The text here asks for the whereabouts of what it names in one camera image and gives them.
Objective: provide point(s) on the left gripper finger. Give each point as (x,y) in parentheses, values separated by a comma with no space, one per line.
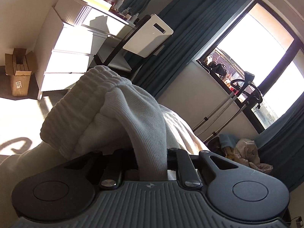
(179,161)

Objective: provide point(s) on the cream zip-up sweater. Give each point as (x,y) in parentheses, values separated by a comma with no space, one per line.
(106,112)

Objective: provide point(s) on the teal pillow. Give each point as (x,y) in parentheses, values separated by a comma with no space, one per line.
(228,140)

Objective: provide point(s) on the right teal curtain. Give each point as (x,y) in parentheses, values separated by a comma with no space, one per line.
(281,145)

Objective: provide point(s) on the teal curtain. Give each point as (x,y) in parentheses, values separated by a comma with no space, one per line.
(194,23)
(281,145)

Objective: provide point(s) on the white back chair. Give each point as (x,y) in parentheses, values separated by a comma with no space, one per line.
(143,40)

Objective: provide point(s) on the black framed window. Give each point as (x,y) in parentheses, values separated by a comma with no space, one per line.
(262,43)

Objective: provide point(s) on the left teal curtain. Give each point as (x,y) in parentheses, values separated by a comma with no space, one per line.
(194,23)

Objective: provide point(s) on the white dresser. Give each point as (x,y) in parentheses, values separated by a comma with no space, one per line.
(71,35)

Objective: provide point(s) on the cardboard box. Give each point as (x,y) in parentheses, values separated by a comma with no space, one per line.
(19,66)

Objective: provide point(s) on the wall power socket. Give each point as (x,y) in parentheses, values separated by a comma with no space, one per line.
(297,222)

